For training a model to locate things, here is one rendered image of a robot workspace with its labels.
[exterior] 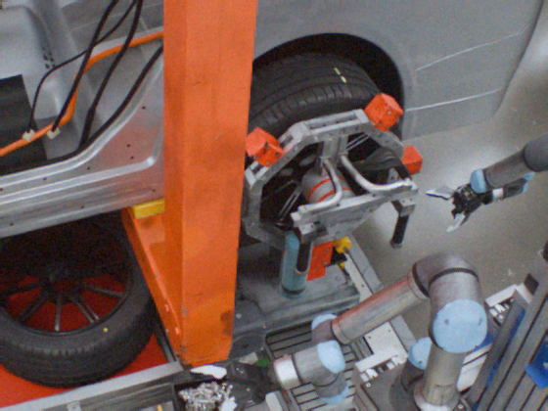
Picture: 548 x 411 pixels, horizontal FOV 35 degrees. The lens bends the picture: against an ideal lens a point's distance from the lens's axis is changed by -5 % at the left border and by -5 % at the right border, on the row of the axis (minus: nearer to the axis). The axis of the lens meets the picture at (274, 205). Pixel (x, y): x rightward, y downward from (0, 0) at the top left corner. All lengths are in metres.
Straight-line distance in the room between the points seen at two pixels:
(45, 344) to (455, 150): 2.36
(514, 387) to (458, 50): 1.29
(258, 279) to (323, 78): 0.96
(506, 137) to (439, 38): 1.66
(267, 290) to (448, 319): 1.61
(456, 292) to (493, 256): 2.11
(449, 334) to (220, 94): 0.73
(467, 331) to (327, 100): 1.08
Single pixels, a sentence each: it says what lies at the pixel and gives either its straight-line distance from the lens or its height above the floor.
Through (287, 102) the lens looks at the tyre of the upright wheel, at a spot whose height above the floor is 1.16.
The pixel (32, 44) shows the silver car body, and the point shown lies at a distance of 3.44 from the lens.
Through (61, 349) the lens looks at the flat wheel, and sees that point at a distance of 2.94.
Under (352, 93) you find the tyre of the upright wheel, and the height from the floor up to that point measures 1.16.
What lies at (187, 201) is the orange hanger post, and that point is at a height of 1.30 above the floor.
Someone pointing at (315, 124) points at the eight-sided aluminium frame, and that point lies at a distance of 2.74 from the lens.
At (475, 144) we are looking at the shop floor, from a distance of 4.53.
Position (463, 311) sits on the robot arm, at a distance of 1.90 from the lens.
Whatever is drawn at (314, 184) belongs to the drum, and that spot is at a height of 0.90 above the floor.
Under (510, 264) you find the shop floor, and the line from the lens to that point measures 4.03.
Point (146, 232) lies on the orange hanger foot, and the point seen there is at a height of 0.68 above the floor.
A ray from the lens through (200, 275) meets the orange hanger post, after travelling 2.47.
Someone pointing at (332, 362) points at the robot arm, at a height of 1.22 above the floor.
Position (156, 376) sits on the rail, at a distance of 2.99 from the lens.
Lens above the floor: 2.93
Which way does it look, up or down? 47 degrees down
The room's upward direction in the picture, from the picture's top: 6 degrees clockwise
